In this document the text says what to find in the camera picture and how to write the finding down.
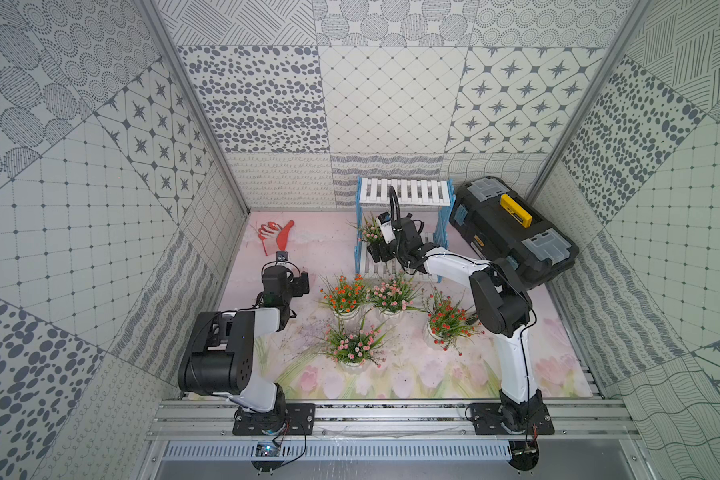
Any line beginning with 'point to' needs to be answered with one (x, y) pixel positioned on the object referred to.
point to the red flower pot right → (447, 322)
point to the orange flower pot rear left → (347, 297)
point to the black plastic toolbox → (498, 224)
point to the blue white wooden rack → (396, 216)
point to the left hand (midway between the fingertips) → (298, 272)
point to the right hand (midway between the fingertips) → (382, 244)
